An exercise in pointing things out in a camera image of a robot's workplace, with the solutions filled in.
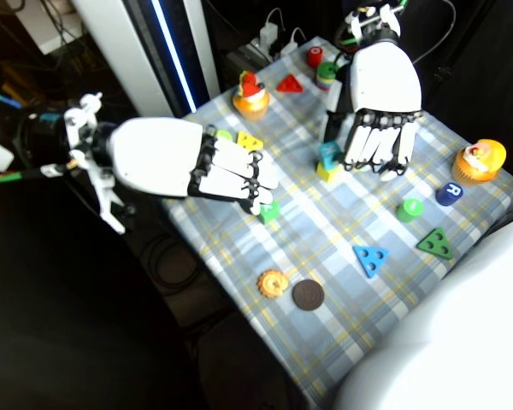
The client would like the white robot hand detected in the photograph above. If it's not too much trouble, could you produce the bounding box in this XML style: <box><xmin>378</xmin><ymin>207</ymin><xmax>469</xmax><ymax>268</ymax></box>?
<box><xmin>322</xmin><ymin>40</ymin><xmax>424</xmax><ymax>183</ymax></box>
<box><xmin>108</xmin><ymin>117</ymin><xmax>282</xmax><ymax>217</ymax></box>

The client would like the teal cube letter K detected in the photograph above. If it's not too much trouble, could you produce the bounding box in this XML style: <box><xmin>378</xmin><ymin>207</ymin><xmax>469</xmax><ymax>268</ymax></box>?
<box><xmin>317</xmin><ymin>141</ymin><xmax>342</xmax><ymax>166</ymax></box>

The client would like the green cube letter X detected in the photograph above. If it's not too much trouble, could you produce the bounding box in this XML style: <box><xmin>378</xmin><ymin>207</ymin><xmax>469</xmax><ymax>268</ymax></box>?
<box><xmin>258</xmin><ymin>200</ymin><xmax>282</xmax><ymax>226</ymax></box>

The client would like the red wooden cylinder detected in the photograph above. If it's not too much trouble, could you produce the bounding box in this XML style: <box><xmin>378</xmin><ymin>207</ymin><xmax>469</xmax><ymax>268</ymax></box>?
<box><xmin>306</xmin><ymin>45</ymin><xmax>325</xmax><ymax>68</ymax></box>

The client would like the red triangle block with holes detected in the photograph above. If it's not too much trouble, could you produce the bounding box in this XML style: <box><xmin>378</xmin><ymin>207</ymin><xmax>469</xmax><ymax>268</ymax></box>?
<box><xmin>275</xmin><ymin>73</ymin><xmax>304</xmax><ymax>94</ymax></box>

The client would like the yellow triangle block with holes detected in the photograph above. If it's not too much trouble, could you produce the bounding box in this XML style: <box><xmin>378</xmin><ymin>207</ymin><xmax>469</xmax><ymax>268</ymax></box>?
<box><xmin>237</xmin><ymin>131</ymin><xmax>265</xmax><ymax>151</ymax></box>

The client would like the white charger plug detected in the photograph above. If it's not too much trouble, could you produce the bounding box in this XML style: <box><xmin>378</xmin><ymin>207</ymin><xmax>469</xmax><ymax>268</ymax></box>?
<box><xmin>280</xmin><ymin>27</ymin><xmax>309</xmax><ymax>56</ymax></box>
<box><xmin>259</xmin><ymin>23</ymin><xmax>280</xmax><ymax>49</ymax></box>

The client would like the strawberry cupcake toy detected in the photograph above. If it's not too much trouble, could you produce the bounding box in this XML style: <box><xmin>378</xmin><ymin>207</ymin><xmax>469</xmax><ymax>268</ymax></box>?
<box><xmin>232</xmin><ymin>70</ymin><xmax>270</xmax><ymax>121</ymax></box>

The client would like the yellow wooden cube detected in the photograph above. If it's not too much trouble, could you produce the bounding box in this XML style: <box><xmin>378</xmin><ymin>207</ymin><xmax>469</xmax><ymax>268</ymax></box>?
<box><xmin>315</xmin><ymin>161</ymin><xmax>343</xmax><ymax>184</ymax></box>

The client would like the white column with blue strip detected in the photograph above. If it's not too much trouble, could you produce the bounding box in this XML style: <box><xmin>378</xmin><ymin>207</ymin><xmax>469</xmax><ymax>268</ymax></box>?
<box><xmin>70</xmin><ymin>0</ymin><xmax>221</xmax><ymax>119</ymax></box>

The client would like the yellow peach cupcake toy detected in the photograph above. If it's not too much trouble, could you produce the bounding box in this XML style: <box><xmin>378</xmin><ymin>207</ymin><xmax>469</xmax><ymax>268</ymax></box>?
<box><xmin>451</xmin><ymin>138</ymin><xmax>508</xmax><ymax>188</ymax></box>

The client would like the blue cylinder letter R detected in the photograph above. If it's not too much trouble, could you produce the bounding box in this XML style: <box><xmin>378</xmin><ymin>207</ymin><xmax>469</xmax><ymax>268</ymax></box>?
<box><xmin>435</xmin><ymin>182</ymin><xmax>465</xmax><ymax>208</ymax></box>

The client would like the green wooden cylinder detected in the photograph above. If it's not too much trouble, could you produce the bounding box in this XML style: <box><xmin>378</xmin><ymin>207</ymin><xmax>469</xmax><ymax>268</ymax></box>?
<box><xmin>395</xmin><ymin>198</ymin><xmax>426</xmax><ymax>223</ymax></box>

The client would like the blue plaid tablecloth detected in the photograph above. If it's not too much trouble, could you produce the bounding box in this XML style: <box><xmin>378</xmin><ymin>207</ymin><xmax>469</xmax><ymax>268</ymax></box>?
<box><xmin>162</xmin><ymin>36</ymin><xmax>513</xmax><ymax>410</ymax></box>

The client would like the tan biscuit cookie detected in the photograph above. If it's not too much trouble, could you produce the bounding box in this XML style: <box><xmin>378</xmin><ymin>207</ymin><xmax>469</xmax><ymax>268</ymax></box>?
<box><xmin>256</xmin><ymin>269</ymin><xmax>290</xmax><ymax>299</ymax></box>

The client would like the green triangle block with holes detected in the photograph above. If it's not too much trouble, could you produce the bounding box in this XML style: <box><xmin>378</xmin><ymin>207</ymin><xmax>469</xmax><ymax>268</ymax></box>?
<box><xmin>416</xmin><ymin>227</ymin><xmax>455</xmax><ymax>261</ymax></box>

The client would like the blue triangle block with holes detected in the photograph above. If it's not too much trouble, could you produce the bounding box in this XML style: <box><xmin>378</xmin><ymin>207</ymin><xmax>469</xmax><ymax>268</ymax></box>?
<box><xmin>352</xmin><ymin>245</ymin><xmax>390</xmax><ymax>278</ymax></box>

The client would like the brown chocolate cookie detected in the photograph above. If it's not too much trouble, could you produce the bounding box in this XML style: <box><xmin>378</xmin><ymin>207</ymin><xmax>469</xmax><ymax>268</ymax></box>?
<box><xmin>292</xmin><ymin>279</ymin><xmax>325</xmax><ymax>312</ymax></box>

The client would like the rainbow ring stack toy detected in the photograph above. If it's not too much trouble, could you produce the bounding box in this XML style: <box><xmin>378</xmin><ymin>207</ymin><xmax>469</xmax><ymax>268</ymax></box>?
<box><xmin>315</xmin><ymin>61</ymin><xmax>338</xmax><ymax>91</ymax></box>

